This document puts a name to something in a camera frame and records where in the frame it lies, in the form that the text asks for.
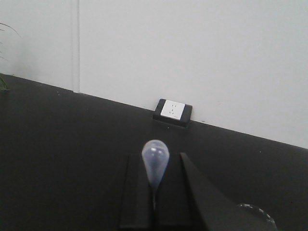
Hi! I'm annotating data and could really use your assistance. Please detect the white wall power socket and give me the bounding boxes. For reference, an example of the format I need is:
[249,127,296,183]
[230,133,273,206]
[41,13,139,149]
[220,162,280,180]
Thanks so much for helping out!
[160,100,185,120]

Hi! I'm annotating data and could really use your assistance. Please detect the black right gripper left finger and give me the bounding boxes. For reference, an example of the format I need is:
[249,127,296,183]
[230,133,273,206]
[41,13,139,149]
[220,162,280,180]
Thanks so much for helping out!
[118,154,154,229]

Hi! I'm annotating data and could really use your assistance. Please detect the green plant leaves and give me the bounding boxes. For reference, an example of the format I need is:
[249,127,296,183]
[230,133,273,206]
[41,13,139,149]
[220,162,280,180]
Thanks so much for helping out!
[0,23,20,91]

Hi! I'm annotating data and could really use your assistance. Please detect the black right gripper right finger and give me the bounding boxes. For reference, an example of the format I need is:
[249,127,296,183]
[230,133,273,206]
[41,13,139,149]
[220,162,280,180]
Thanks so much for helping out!
[180,153,255,231]

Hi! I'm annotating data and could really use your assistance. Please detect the clear glass beaker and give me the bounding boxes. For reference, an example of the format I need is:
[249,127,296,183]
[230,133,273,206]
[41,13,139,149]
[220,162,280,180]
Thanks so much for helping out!
[237,203,278,231]

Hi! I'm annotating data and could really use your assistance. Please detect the black socket housing box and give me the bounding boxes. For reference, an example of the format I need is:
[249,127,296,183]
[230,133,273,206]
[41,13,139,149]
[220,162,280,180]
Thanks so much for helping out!
[153,99,193,128]

